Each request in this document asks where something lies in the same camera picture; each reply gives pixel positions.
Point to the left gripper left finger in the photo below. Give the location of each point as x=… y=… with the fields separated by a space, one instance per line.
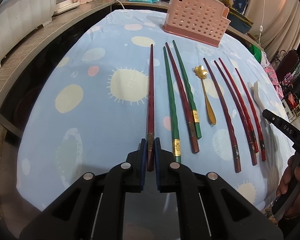
x=93 y=206

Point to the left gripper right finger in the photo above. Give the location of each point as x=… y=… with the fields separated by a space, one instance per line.
x=208 y=207

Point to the short red chopstick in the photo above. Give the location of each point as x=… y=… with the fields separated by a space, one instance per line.
x=257 y=123

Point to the dark red chopstick silver band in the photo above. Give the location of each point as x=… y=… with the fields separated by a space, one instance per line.
x=233 y=141

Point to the green chopstick gold band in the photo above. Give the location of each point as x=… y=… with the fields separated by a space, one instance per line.
x=189 y=93
x=173 y=111

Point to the dark red chopstick gold band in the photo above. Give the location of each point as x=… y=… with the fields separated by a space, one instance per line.
x=150 y=119

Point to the gold flower spoon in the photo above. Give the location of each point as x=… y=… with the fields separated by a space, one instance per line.
x=201 y=73

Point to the pink floral clothing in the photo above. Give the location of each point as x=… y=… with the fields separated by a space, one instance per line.
x=272 y=75

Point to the beige curtain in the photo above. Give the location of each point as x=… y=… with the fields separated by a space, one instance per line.
x=276 y=24

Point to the stacked yellow blue bowls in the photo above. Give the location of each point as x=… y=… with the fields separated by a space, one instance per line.
x=240 y=23

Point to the blue polka dot tablecloth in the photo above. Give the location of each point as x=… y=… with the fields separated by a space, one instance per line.
x=92 y=111

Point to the pink perforated utensil holder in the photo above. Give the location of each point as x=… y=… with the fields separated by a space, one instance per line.
x=203 y=21

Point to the white dish drainer bin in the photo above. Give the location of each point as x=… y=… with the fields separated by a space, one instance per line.
x=20 y=17

